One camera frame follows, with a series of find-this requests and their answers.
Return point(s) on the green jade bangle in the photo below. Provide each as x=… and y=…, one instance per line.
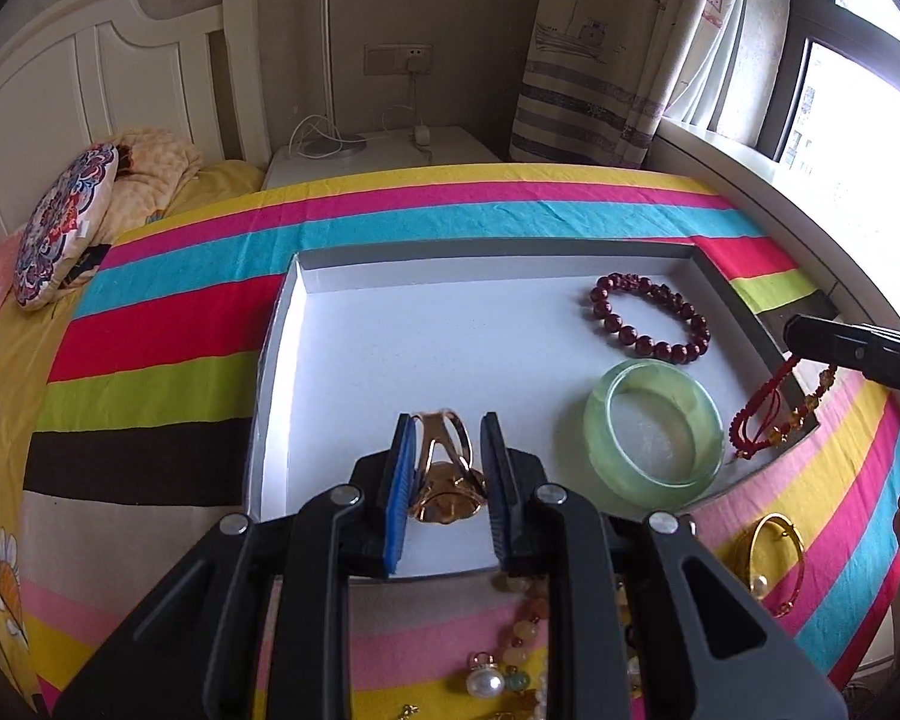
x=653, y=434

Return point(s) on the white bed headboard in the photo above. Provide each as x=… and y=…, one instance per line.
x=85, y=69

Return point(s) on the window frame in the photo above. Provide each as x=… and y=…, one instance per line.
x=847, y=37

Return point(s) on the grey cardboard tray box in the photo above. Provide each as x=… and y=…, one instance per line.
x=362, y=335

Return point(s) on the floral round cushion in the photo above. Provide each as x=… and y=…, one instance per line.
x=65, y=220

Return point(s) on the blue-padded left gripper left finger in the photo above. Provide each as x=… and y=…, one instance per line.
x=354, y=530

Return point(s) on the white bedside table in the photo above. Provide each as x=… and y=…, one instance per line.
x=383, y=151

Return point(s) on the beige fluffy blanket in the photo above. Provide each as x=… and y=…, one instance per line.
x=153, y=164

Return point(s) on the striped patterned curtain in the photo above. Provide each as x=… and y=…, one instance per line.
x=601, y=75

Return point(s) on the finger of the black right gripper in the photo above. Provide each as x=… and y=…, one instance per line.
x=872, y=351

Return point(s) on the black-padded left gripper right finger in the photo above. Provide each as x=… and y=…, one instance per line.
x=543, y=530

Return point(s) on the white standing lamp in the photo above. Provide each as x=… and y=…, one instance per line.
x=327, y=140

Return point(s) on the striped colourful tablecloth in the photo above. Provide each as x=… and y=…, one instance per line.
x=841, y=488

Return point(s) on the white charger with cable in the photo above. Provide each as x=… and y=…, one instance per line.
x=419, y=132

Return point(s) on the wall power socket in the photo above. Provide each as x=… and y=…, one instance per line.
x=398, y=59

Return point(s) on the gold bangle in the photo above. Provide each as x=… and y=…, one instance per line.
x=769, y=559

